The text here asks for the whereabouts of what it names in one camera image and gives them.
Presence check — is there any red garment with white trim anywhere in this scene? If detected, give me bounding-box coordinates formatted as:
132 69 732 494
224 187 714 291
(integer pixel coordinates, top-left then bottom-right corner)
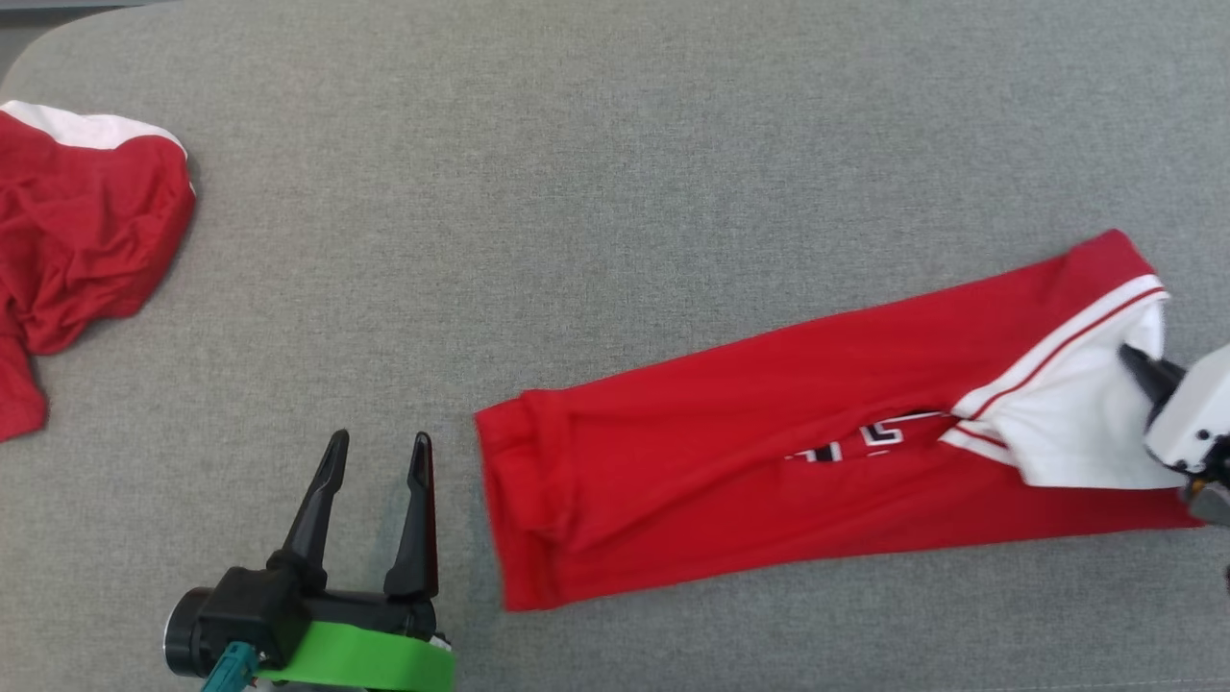
0 100 197 444

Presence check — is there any red white basketball jersey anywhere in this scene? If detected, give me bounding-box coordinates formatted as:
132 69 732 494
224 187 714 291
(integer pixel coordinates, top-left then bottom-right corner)
475 229 1204 613

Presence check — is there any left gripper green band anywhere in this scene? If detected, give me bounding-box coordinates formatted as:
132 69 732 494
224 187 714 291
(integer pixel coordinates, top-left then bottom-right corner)
162 429 455 692

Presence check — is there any teal left gripper cable connector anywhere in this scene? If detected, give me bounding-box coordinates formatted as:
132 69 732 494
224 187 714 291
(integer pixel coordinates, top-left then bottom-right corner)
200 642 262 692

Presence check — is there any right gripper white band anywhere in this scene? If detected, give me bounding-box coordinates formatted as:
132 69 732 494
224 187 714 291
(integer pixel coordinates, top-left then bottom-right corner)
1119 343 1230 476

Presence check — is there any grey fabric sofa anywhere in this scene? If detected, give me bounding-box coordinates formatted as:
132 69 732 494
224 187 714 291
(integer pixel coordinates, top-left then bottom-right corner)
0 0 1230 692

